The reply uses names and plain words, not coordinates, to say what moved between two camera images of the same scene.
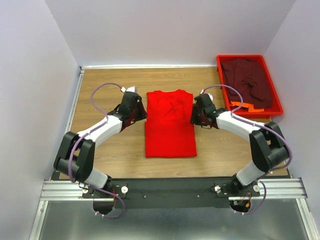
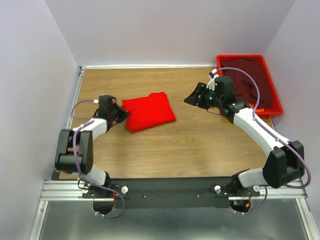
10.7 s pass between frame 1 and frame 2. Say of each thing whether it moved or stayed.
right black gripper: moved
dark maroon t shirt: stayed
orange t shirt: stayed
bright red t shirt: moved
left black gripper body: moved
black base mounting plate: stayed
